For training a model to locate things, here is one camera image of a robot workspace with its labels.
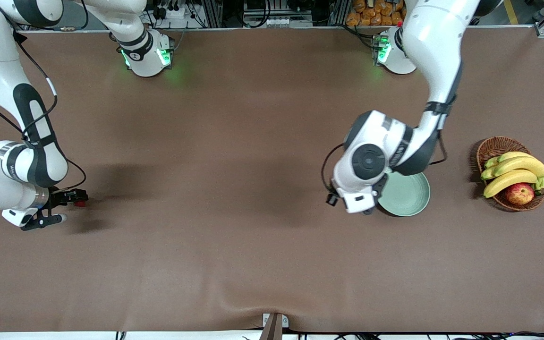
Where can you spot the red yellow apple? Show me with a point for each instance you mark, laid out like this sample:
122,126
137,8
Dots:
520,193

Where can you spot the small red strawberry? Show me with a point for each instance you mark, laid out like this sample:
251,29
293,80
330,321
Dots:
80,204

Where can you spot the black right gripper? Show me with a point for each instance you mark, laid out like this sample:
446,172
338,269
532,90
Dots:
58,198

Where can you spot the white terminal block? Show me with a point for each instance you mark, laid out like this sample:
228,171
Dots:
276,21

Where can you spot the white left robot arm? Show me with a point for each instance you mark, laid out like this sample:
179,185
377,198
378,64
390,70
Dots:
435,38

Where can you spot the pale green round plate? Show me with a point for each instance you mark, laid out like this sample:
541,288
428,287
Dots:
406,196

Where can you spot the yellow banana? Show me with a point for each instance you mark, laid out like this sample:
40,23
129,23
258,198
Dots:
513,155
522,164
508,180

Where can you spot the white power strip black plugs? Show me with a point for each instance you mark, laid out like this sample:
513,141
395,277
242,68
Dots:
177,13

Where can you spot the bag of orange buns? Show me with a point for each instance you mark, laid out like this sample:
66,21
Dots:
369,16

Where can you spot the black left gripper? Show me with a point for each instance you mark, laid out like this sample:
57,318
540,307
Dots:
328,198

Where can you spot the brown wicker basket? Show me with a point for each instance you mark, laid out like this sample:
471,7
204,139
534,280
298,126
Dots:
498,146

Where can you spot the brown mount bar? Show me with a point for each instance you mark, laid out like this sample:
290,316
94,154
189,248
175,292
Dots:
273,330

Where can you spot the large table cover mat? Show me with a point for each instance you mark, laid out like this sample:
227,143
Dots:
206,259

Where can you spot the silver bracket plate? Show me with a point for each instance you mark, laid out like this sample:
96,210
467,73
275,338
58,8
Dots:
285,322

